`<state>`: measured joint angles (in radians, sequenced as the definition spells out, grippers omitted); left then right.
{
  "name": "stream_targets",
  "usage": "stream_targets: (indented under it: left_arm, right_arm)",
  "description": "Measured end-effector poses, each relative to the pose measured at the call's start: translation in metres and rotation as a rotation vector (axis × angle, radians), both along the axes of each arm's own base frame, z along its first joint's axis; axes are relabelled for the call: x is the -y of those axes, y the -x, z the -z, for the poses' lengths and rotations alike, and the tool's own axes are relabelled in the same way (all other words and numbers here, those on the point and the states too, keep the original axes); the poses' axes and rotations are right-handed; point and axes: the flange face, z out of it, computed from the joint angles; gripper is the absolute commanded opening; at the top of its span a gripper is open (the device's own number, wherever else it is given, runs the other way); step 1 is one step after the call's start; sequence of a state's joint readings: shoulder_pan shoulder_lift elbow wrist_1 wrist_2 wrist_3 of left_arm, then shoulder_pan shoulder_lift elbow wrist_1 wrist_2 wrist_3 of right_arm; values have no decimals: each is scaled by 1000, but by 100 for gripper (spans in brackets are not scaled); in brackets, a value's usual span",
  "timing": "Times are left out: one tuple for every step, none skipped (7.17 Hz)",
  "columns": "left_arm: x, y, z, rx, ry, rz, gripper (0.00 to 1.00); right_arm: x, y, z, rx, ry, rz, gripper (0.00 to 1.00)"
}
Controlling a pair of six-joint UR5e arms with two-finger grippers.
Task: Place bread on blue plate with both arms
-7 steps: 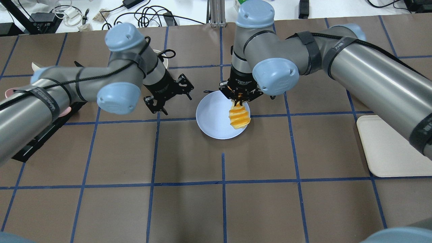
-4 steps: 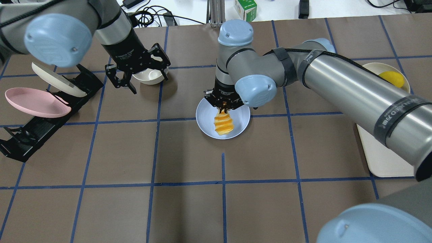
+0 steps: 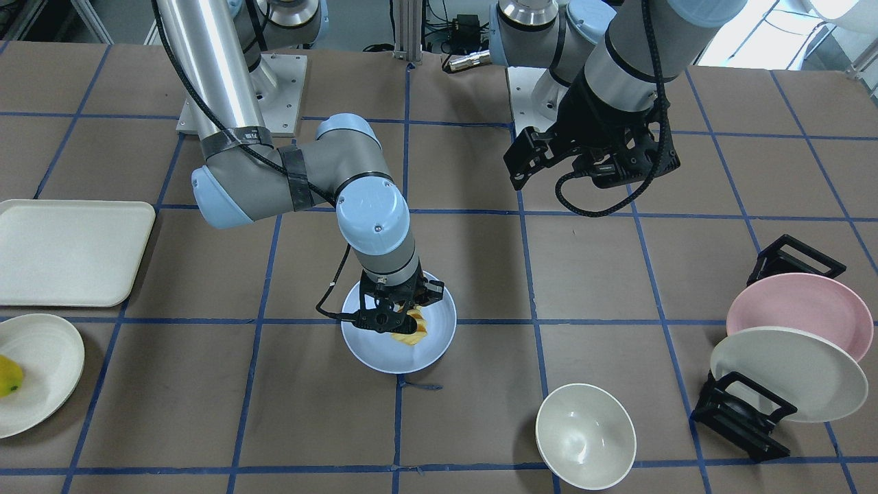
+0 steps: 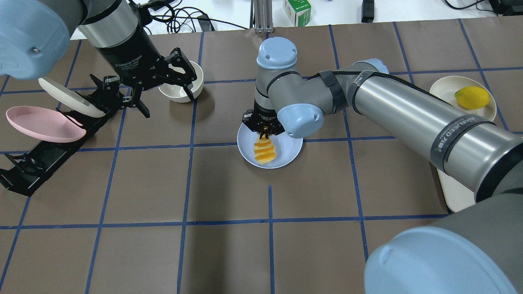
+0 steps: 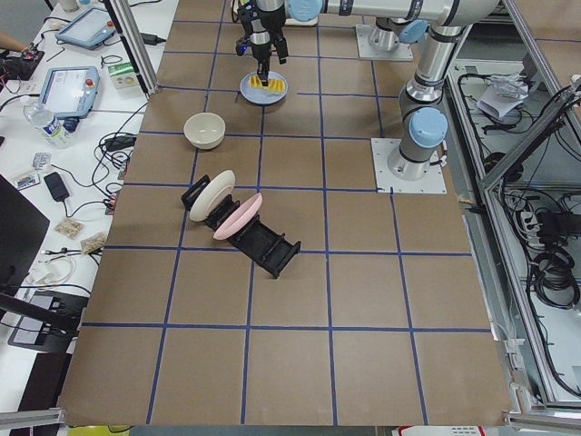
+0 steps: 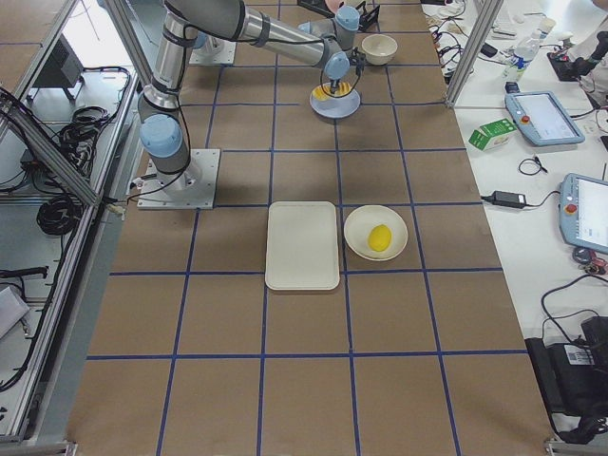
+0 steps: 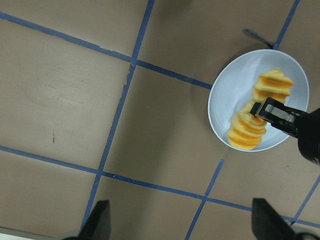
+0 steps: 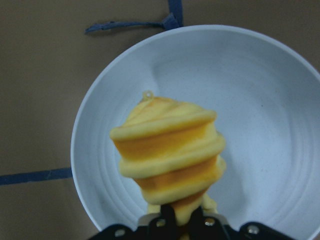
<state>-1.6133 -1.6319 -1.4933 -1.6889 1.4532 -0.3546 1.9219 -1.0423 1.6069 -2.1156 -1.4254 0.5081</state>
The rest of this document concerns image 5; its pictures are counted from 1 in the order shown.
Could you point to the pink plate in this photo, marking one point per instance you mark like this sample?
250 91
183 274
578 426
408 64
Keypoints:
239 218

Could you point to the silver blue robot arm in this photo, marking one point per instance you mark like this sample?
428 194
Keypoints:
442 22

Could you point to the cream plate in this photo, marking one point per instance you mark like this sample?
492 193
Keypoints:
208 194

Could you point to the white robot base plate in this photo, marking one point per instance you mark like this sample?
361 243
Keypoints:
426 179

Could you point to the black monitor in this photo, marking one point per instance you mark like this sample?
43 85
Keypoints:
23 229

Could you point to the black dish rack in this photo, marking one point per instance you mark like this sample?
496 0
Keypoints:
270 250

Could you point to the black power adapter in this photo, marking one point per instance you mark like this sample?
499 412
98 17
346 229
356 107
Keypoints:
56 187

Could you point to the cream bowl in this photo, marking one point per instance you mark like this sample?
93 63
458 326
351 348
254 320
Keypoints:
204 130

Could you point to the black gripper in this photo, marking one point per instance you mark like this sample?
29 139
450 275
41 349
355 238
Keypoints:
261 51

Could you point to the lower teach pendant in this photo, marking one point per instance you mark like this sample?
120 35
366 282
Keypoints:
70 91

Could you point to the silver blue second robot arm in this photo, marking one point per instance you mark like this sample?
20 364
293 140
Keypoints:
388 34

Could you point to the green white box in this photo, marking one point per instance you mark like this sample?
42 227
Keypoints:
122 75

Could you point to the clear water bottle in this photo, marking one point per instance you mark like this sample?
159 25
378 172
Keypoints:
47 124

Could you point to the upper teach pendant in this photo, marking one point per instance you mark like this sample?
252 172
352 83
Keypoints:
88 30

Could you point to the blue plate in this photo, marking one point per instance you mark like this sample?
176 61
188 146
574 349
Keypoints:
261 97

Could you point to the teach pendant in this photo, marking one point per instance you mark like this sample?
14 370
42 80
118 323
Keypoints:
70 91
88 30

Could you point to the yellow bread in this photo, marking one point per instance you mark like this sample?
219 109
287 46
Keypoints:
272 85

